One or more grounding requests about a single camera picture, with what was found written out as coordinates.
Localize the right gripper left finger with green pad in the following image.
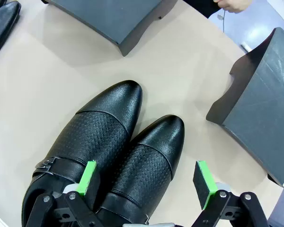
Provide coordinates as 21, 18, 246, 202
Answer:
26, 160, 102, 227

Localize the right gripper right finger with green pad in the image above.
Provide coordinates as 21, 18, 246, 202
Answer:
191, 160, 268, 227

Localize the person in black t-shirt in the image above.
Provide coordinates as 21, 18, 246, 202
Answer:
181, 0, 220, 19

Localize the thin black earphone cable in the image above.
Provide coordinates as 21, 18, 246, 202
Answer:
217, 9, 227, 34

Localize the dark grey shoe stand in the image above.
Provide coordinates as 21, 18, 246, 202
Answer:
205, 26, 284, 188
41, 0, 170, 57

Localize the person's left hand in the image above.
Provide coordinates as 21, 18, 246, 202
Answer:
213, 0, 249, 14

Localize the black perforated buckle dress shoe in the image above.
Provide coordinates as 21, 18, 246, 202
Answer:
21, 79, 143, 227
94, 114, 186, 225

